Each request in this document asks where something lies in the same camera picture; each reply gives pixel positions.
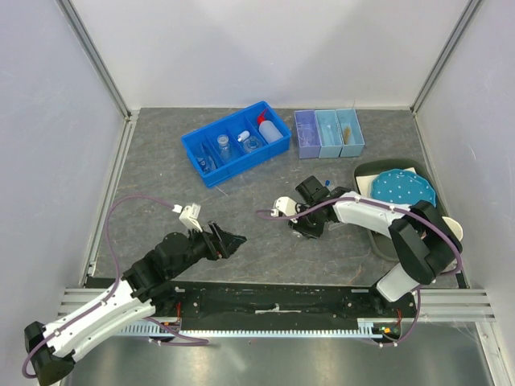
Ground purple small tray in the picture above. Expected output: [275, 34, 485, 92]
[295, 109, 321, 159]

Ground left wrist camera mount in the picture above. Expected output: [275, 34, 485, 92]
[172, 203, 203, 232]

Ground light blue middle tray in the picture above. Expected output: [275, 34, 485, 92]
[315, 109, 343, 158]

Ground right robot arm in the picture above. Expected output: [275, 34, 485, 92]
[290, 176, 463, 317]

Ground purple cable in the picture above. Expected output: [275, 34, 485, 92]
[22, 195, 210, 380]
[256, 199, 464, 347]

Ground red cap wash bottle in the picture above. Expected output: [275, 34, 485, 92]
[257, 109, 282, 143]

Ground light blue tray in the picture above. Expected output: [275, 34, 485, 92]
[315, 109, 343, 158]
[336, 109, 365, 158]

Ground pink mug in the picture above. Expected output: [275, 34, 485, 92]
[442, 216, 464, 241]

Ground thin glass rod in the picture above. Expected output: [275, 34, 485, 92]
[215, 186, 229, 197]

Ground blue safety goggles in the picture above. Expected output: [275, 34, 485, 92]
[196, 142, 219, 175]

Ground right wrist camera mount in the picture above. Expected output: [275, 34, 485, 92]
[271, 196, 299, 217]

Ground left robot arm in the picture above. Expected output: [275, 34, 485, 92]
[22, 222, 247, 385]

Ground clear glass jar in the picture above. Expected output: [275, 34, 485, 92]
[217, 134, 233, 163]

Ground small glass beaker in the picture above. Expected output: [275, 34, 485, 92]
[297, 124, 318, 147]

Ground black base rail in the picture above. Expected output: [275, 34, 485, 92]
[155, 281, 416, 332]

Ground dark green tray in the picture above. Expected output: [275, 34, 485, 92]
[352, 158, 459, 262]

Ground blue dotted plate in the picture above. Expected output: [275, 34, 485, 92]
[370, 169, 436, 207]

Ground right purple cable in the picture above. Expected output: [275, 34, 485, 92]
[256, 199, 464, 347]

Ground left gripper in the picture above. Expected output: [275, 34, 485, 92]
[169, 220, 246, 278]

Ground light blue right tray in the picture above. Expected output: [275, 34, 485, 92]
[336, 109, 365, 158]

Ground clear well plate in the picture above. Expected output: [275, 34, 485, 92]
[325, 222, 344, 232]

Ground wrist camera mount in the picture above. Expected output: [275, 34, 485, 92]
[172, 203, 203, 232]
[271, 196, 299, 217]

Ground glass flask white stopper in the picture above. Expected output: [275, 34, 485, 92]
[237, 130, 263, 154]

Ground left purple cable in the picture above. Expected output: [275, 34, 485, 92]
[22, 195, 210, 380]

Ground blue divided plastic bin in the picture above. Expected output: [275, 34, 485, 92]
[181, 101, 291, 188]

